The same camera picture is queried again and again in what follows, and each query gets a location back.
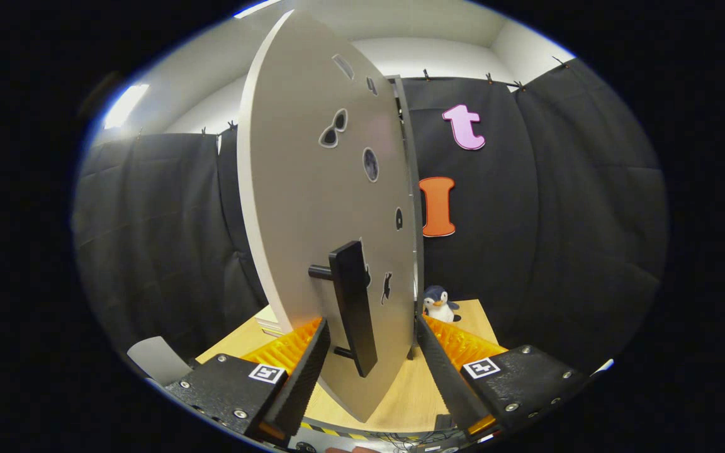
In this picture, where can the black backdrop cloth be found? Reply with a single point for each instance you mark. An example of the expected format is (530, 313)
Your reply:
(557, 220)

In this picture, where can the long ceiling light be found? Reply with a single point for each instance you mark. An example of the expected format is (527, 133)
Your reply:
(258, 7)
(126, 107)

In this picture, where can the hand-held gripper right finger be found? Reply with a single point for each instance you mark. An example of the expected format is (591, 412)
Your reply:
(444, 377)

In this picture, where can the penguin plush toy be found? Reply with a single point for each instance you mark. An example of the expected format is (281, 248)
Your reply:
(441, 308)

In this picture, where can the black yellow striped tape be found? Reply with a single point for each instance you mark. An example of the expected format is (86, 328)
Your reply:
(337, 432)

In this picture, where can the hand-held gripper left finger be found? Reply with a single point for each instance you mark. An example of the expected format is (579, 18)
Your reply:
(303, 377)

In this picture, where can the stack of books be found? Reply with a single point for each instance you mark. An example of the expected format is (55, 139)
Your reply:
(269, 322)

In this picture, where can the grey chair back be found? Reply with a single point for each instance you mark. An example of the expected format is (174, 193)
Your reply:
(158, 358)

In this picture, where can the dark grey shoe cabinet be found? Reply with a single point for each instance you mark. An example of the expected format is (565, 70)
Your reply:
(418, 251)

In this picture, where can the white paper sheet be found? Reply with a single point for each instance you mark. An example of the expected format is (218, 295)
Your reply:
(605, 365)

